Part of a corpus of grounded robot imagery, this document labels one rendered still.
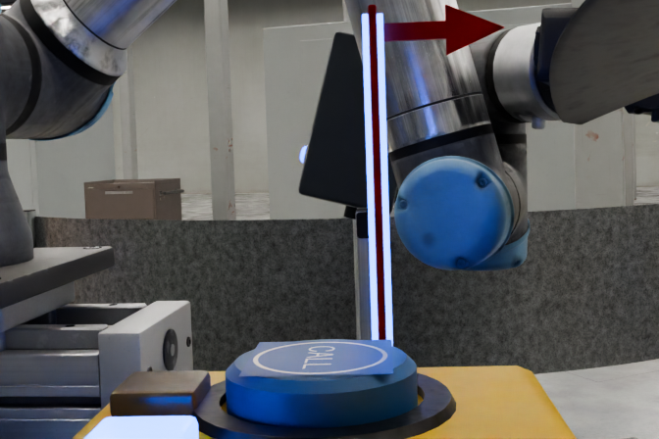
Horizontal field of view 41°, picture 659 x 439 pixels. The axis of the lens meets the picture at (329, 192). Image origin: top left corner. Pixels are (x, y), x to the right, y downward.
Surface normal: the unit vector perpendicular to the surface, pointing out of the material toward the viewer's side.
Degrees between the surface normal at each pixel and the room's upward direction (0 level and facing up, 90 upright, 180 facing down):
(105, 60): 96
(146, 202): 90
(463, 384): 0
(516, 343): 90
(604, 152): 90
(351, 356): 0
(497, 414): 0
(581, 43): 166
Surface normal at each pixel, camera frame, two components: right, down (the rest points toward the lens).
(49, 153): 0.94, -0.01
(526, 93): -0.73, 0.49
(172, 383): -0.04, -1.00
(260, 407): -0.62, 0.06
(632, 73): 0.15, 0.96
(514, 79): -0.81, 0.25
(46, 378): -0.13, 0.06
